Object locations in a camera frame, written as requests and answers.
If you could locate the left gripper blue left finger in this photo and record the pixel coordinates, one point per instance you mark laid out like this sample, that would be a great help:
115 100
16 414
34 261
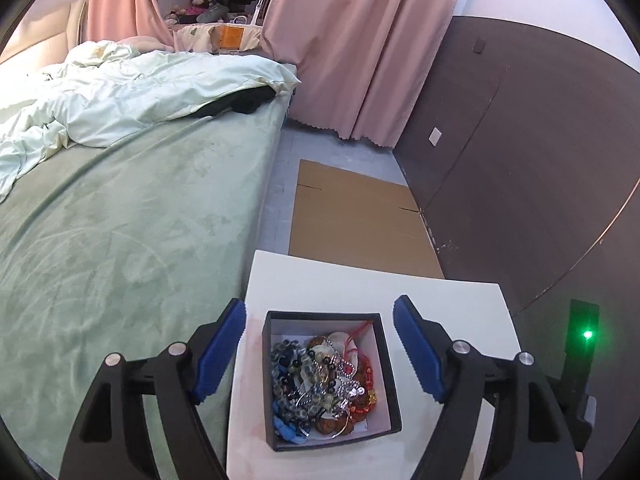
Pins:
185 374

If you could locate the flattened brown cardboard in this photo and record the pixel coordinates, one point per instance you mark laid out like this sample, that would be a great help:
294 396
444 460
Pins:
354 220

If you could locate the black jewelry box white interior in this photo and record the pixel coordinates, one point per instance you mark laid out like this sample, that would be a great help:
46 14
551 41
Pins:
313 397

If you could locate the pink curtain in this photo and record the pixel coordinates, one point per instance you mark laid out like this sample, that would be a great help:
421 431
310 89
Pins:
361 63
121 19

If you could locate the white shell pendant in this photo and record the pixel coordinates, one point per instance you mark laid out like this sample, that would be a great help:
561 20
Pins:
344 344

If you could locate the black garment on bed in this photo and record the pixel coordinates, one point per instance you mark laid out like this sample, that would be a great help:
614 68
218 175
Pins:
244 102

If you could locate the right hand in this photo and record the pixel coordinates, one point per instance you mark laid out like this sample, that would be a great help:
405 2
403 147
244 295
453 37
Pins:
580 463

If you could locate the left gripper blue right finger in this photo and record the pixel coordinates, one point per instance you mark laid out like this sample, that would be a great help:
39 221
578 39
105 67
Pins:
457 376

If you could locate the pale green duvet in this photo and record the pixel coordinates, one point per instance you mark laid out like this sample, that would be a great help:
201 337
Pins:
104 91

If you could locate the green velvet bed blanket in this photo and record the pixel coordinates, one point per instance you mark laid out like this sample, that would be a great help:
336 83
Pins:
125 249

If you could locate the white wall socket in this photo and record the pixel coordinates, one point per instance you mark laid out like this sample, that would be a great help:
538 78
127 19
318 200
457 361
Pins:
435 136

